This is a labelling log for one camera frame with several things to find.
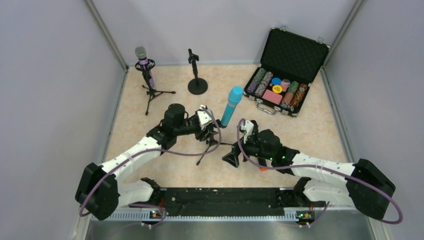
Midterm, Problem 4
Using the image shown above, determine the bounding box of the black tripod clip stand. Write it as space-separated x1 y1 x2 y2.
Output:
196 119 232 166

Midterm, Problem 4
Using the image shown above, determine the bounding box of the black round-base mic stand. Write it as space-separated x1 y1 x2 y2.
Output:
187 48 208 95

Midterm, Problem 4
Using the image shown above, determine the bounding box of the light blue microphone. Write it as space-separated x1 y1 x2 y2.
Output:
220 85 244 127

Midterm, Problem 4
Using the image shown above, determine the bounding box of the tripod stand with shock mount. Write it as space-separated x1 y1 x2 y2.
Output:
135 57 176 116

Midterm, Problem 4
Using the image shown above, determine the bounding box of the purple glitter microphone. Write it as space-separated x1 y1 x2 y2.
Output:
134 46 156 89

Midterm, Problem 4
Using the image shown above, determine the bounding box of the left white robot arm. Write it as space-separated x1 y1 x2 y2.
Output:
75 103 220 220

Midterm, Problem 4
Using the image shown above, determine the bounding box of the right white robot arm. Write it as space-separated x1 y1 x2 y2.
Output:
222 120 396 221

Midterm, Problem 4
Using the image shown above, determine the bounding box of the black poker chip case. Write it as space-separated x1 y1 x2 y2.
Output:
243 27 330 117

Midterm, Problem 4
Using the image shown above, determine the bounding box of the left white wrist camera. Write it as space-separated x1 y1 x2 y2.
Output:
196 105 214 131

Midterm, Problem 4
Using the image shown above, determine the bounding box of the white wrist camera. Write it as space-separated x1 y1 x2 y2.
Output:
238 118 256 144
196 105 214 131

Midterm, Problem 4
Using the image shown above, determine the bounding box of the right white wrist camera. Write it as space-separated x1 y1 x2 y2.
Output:
238 118 256 144

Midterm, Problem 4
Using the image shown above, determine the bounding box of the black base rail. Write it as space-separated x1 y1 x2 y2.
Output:
89 187 329 228

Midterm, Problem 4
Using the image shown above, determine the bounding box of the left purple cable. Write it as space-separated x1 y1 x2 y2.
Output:
78 107 223 229

